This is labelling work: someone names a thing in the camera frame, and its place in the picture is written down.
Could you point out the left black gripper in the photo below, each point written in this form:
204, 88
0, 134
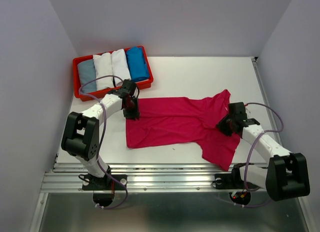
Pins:
135, 113

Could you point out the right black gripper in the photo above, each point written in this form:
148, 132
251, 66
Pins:
223, 129

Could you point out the pink t-shirt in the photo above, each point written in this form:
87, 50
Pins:
177, 120

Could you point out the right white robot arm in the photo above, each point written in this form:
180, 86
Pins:
285, 175

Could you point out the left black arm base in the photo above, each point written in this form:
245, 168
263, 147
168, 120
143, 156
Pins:
91, 183

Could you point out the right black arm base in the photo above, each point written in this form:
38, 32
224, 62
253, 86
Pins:
232, 180

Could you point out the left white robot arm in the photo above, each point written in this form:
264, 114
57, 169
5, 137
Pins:
81, 137

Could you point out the blue rolled t-shirt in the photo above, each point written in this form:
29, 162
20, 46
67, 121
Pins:
137, 65

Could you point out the white textured rolled t-shirt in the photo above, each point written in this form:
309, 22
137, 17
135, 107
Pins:
103, 67

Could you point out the grey rolled t-shirt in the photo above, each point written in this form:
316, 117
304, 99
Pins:
87, 73

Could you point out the aluminium mounting rail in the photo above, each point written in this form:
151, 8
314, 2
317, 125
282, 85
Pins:
141, 178

